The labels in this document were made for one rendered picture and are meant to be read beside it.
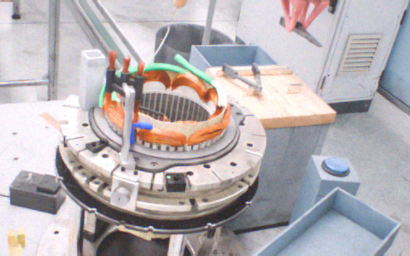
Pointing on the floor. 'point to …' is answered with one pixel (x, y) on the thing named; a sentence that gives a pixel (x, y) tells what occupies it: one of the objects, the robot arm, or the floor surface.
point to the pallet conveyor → (79, 10)
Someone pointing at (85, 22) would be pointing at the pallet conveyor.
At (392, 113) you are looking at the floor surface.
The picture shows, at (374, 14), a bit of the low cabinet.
